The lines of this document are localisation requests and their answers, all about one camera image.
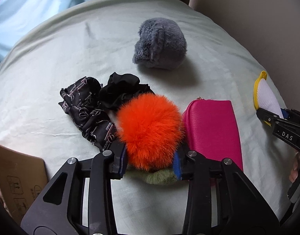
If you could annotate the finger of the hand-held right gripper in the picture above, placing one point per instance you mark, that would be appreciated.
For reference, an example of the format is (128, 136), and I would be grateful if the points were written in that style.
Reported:
(287, 134)
(285, 114)

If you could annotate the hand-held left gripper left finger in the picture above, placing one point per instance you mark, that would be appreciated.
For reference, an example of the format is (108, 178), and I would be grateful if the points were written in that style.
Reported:
(122, 160)

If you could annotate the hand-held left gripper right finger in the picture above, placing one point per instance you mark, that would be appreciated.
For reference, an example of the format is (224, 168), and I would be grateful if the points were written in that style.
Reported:
(177, 166)

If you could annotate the yellow-rimmed white mesh pouch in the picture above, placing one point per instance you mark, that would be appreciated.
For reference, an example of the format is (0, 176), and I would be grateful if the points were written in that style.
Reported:
(266, 96)

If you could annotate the orange fur pompom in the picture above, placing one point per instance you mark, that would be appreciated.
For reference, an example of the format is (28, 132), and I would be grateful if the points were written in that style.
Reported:
(150, 131)

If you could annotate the person's right hand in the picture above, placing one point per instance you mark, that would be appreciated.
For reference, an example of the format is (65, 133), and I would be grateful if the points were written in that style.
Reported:
(293, 172)

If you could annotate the green furry scrunchie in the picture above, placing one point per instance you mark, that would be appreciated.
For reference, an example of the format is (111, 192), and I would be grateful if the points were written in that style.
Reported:
(157, 177)

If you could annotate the pink leather pouch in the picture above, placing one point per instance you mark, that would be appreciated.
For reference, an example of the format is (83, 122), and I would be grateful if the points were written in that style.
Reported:
(213, 129)

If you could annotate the black printed satin scrunchie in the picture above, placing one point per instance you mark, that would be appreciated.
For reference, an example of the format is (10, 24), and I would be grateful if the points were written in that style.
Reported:
(88, 107)

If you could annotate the plain black scrunchie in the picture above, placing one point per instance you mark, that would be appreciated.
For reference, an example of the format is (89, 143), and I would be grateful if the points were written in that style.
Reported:
(123, 91)

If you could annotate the cardboard box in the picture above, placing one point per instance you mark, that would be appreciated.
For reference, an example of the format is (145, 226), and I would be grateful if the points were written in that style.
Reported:
(17, 176)

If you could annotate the pale green bedsheet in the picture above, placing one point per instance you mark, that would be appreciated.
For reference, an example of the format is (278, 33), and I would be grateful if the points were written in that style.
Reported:
(66, 53)

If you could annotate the grey plush hat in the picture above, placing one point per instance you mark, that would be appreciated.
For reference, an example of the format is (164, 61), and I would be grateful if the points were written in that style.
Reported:
(159, 44)

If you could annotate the light blue cloth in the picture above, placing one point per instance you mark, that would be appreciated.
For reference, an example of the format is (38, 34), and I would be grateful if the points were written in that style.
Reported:
(30, 9)

